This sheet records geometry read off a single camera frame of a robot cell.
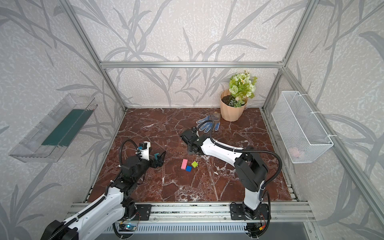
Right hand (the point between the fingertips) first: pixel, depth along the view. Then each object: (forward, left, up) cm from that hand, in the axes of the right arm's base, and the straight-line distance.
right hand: (195, 142), depth 90 cm
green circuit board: (-41, +32, -9) cm, 53 cm away
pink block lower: (-10, +6, -7) cm, 14 cm away
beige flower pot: (+23, -24, 0) cm, 34 cm away
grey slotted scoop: (+26, -15, -7) cm, 31 cm away
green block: (-10, 0, -8) cm, 13 cm away
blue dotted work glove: (+21, -7, -10) cm, 25 cm away
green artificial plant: (+31, -30, +18) cm, 47 cm away
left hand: (-5, +19, +6) cm, 20 cm away
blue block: (-13, +4, -7) cm, 16 cm away
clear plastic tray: (-11, +62, +25) cm, 67 cm away
